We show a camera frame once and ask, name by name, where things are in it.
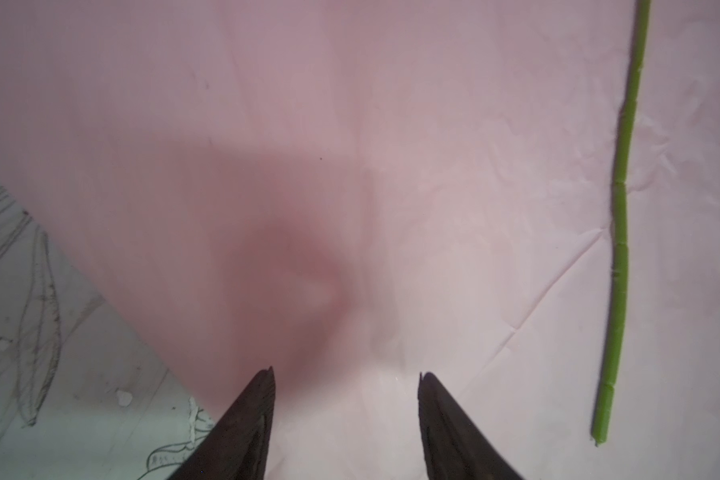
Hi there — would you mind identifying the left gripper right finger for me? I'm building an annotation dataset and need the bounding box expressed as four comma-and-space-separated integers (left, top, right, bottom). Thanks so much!
418, 372, 521, 480

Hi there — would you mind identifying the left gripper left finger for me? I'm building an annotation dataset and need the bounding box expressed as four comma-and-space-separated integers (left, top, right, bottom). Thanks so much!
169, 367, 275, 480

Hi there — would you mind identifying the orange pink fake rose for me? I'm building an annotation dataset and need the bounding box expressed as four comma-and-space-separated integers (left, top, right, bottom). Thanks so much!
590, 0, 652, 446

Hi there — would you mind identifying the purple pink wrapping paper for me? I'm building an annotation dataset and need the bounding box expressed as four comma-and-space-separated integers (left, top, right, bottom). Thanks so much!
0, 1, 720, 479

